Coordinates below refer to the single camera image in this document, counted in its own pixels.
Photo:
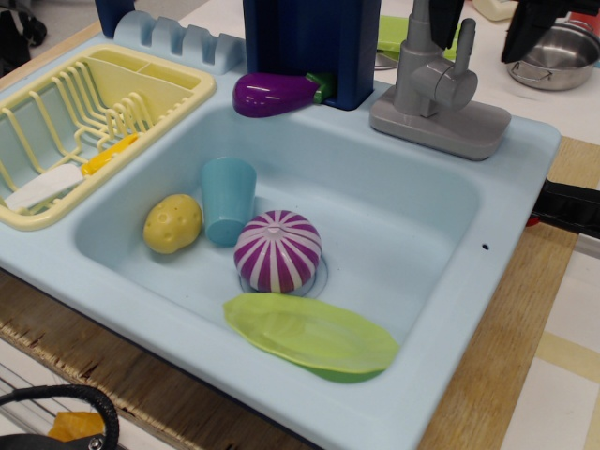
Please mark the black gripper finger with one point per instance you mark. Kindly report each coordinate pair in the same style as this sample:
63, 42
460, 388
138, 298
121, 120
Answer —
444, 16
530, 22

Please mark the cream plastic container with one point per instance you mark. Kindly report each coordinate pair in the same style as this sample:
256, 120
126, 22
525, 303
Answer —
496, 10

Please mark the steel cooking pot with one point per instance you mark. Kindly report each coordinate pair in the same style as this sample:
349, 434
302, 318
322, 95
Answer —
563, 59

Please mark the red cup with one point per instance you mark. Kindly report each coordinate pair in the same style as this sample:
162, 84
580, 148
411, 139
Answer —
591, 26

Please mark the grey toy faucet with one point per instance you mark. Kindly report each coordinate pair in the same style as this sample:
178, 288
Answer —
430, 105

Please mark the dark blue plastic backboard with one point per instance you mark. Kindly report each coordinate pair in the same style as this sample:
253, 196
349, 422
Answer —
281, 37

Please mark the black clamp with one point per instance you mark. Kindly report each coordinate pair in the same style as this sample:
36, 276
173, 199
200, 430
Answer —
570, 208

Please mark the purple toy eggplant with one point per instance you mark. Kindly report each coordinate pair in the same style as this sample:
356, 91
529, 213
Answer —
260, 94

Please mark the light blue plastic cup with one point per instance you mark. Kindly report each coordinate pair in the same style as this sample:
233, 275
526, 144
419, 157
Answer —
228, 193

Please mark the light blue toy sink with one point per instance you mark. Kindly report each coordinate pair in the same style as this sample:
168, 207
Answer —
413, 239

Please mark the purple white toy onion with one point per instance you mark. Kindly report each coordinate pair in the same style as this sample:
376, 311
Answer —
278, 251

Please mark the yellow toy potato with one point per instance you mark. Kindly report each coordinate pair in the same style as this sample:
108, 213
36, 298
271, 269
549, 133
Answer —
172, 224

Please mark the green plastic plate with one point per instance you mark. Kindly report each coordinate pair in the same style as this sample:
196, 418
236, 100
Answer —
332, 342

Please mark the yellow dish drying rack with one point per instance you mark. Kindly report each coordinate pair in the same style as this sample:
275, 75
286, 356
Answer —
66, 133

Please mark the white yellow toy knife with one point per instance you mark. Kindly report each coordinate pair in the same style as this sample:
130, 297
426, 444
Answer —
57, 180

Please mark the black bag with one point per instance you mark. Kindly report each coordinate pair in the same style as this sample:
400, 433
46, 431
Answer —
16, 42

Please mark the wooden base board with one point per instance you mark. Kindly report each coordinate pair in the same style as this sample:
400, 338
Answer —
529, 377

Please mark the orange plastic piece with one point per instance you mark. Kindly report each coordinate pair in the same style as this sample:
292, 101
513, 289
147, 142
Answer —
71, 426

